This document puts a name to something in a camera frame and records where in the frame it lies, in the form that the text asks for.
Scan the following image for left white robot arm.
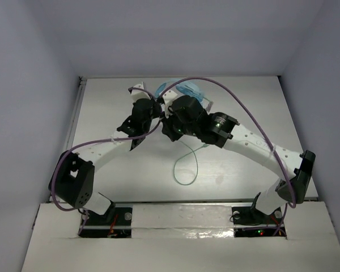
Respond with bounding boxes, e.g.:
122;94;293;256
49;98;162;223

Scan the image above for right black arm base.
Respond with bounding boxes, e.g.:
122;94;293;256
229;206;287;238

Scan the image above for aluminium rail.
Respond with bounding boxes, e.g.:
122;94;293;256
46;76;87;202

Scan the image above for light blue headphones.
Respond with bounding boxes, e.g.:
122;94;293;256
155;78;214;113

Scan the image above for white foam front panel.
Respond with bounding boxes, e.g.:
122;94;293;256
23;202;340;271

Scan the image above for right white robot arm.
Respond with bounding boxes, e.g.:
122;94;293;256
162;93;316;223

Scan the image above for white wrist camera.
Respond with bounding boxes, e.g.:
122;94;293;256
129;82;150;102
162;90;178;118

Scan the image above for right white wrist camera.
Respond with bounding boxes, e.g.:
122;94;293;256
162;90;178;118

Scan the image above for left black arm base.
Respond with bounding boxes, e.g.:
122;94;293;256
79;206;133;239

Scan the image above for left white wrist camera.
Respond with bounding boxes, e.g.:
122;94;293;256
129;82;150;102

